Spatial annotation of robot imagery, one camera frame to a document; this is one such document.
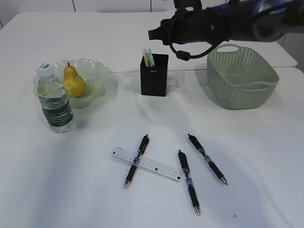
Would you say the yellow white paper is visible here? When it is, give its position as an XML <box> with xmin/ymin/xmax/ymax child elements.
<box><xmin>245</xmin><ymin>85</ymin><xmax>259</xmax><ymax>90</ymax></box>

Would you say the teal utility knife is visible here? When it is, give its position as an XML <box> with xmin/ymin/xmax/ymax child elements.
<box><xmin>146</xmin><ymin>48</ymin><xmax>155</xmax><ymax>67</ymax></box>

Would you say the black pen on ruler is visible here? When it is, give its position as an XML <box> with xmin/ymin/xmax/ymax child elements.
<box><xmin>124</xmin><ymin>134</ymin><xmax>150</xmax><ymax>189</ymax></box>

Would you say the clear plastic ruler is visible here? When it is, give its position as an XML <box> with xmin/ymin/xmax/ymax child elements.
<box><xmin>110</xmin><ymin>147</ymin><xmax>183</xmax><ymax>182</ymax></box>

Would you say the black pen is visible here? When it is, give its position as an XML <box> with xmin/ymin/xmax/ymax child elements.
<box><xmin>124</xmin><ymin>134</ymin><xmax>150</xmax><ymax>189</ymax></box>
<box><xmin>178</xmin><ymin>150</ymin><xmax>201</xmax><ymax>216</ymax></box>
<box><xmin>188</xmin><ymin>134</ymin><xmax>228</xmax><ymax>185</ymax></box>

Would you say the blue grey right robot arm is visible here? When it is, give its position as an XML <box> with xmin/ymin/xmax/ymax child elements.
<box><xmin>148</xmin><ymin>0</ymin><xmax>304</xmax><ymax>45</ymax></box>

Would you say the clear water bottle green label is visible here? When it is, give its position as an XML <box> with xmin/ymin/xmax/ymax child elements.
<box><xmin>36</xmin><ymin>63</ymin><xmax>76</xmax><ymax>134</ymax></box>

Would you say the black square pen holder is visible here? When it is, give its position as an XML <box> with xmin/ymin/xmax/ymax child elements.
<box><xmin>140</xmin><ymin>53</ymin><xmax>169</xmax><ymax>96</ymax></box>

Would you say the green woven plastic basket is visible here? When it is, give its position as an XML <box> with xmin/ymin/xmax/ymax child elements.
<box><xmin>207</xmin><ymin>44</ymin><xmax>279</xmax><ymax>110</ymax></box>

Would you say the yellow pear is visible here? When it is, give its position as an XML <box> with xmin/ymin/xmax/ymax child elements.
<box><xmin>63</xmin><ymin>62</ymin><xmax>87</xmax><ymax>98</ymax></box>

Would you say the yellow utility knife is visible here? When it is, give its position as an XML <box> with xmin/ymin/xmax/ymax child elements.
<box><xmin>142</xmin><ymin>48</ymin><xmax>150</xmax><ymax>67</ymax></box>

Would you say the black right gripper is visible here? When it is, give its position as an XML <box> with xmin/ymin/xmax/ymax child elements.
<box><xmin>148</xmin><ymin>0</ymin><xmax>214</xmax><ymax>45</ymax></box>

